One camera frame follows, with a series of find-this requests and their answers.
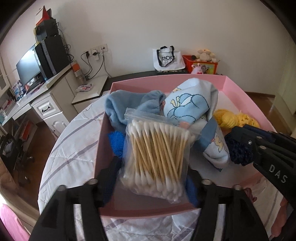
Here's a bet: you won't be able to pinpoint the dark blue knitted cloth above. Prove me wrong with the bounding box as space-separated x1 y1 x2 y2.
108 131 125 159

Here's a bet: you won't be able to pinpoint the bag of cotton swabs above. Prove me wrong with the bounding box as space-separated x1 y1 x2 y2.
120 108 198 203

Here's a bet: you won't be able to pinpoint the yellow crocheted toy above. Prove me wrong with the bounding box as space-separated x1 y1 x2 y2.
213 109 260 129

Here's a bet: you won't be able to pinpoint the pink shallow cardboard box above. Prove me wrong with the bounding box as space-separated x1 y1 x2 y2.
93 74 277 219

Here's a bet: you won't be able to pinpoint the light blue fleece hat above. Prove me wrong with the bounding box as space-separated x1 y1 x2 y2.
105 90 166 133

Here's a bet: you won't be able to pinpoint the blue cartoon baby garment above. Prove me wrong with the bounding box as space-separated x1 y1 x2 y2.
162 78 230 171

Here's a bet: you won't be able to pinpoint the navy blue scrunchie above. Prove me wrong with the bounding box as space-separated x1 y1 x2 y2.
227 139 253 166

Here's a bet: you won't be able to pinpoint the striped quilted table cover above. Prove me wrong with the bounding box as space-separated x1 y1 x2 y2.
38 94 288 240

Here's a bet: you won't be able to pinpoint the low black white bench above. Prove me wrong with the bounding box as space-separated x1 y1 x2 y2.
77 71 193 119

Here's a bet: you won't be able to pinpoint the white desk with drawers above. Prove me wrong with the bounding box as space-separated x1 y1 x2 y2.
3 65 78 138

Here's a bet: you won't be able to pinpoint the black office chair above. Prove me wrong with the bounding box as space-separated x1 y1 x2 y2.
1 133 35 187

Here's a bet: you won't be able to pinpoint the pink bedding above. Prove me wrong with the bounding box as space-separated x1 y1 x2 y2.
1 204 30 241

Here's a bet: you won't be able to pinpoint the red toy storage box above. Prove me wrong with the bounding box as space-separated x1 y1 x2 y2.
182 55 218 74

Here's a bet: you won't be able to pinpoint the pink plush bunny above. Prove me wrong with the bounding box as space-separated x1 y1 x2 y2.
191 63 203 74

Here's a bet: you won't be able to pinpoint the cream plush sheep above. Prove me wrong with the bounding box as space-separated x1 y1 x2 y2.
196 49 217 63

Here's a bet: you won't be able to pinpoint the black computer tower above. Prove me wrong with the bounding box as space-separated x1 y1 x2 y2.
34 35 70 80

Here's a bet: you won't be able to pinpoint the white tote bag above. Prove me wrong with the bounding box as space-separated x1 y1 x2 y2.
152 46 185 72

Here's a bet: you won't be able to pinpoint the black computer monitor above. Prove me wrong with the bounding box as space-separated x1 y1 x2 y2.
16 45 41 87

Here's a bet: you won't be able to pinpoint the black speaker box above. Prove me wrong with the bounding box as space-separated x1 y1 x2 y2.
34 19 59 42

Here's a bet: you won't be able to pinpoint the red white paper boxes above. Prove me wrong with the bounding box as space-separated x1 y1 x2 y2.
35 6 52 26

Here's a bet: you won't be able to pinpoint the wall power outlets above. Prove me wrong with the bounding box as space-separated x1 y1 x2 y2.
87 44 108 61

